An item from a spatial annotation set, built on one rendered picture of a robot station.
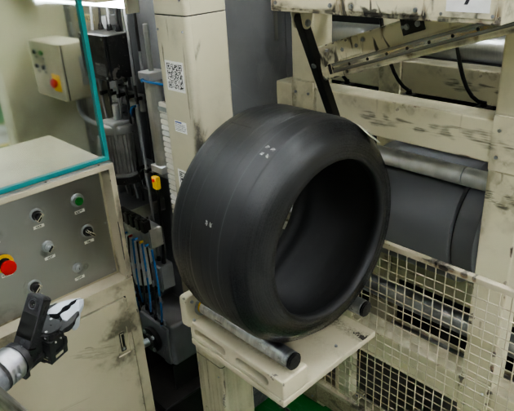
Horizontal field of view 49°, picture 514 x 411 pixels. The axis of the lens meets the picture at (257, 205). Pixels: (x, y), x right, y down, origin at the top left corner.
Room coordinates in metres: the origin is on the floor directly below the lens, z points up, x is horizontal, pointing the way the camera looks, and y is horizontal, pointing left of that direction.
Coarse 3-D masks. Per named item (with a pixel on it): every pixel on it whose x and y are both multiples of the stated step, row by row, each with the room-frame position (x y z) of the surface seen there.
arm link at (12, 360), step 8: (0, 352) 0.93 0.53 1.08; (8, 352) 0.93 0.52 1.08; (16, 352) 0.93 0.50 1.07; (0, 360) 0.90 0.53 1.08; (8, 360) 0.91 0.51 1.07; (16, 360) 0.92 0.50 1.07; (24, 360) 0.93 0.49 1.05; (8, 368) 0.90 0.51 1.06; (16, 368) 0.91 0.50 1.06; (24, 368) 0.92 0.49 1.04; (16, 376) 0.90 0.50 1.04
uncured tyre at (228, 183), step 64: (256, 128) 1.20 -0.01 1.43; (320, 128) 1.17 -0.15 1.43; (192, 192) 1.14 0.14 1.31; (256, 192) 1.04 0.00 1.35; (320, 192) 1.50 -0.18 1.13; (384, 192) 1.29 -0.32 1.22; (192, 256) 1.09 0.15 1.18; (256, 256) 1.00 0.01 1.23; (320, 256) 1.41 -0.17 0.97; (256, 320) 1.01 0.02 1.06; (320, 320) 1.12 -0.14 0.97
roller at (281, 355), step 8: (200, 304) 1.29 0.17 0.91; (208, 312) 1.26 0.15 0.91; (216, 320) 1.23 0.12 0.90; (224, 320) 1.21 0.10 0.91; (224, 328) 1.22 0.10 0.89; (232, 328) 1.19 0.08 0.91; (240, 328) 1.17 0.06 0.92; (240, 336) 1.17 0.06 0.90; (248, 336) 1.15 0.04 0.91; (256, 344) 1.12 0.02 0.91; (264, 344) 1.11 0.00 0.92; (272, 344) 1.10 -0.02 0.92; (280, 344) 1.09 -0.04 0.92; (264, 352) 1.10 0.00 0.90; (272, 352) 1.08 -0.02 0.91; (280, 352) 1.07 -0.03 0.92; (288, 352) 1.06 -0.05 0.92; (296, 352) 1.07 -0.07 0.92; (280, 360) 1.06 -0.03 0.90; (288, 360) 1.05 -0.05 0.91; (296, 360) 1.06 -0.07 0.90; (288, 368) 1.04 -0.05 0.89
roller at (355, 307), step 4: (356, 300) 1.26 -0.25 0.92; (360, 300) 1.26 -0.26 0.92; (364, 300) 1.26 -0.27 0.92; (352, 304) 1.25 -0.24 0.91; (356, 304) 1.25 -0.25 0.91; (360, 304) 1.24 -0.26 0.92; (364, 304) 1.24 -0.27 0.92; (368, 304) 1.25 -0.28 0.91; (348, 308) 1.26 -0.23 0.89; (352, 308) 1.25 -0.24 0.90; (356, 308) 1.24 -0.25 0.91; (360, 308) 1.24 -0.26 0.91; (364, 308) 1.24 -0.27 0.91; (368, 308) 1.25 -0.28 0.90; (356, 312) 1.24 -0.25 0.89; (360, 312) 1.23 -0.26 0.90; (364, 312) 1.24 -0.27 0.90; (368, 312) 1.25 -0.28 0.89; (364, 316) 1.24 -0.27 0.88
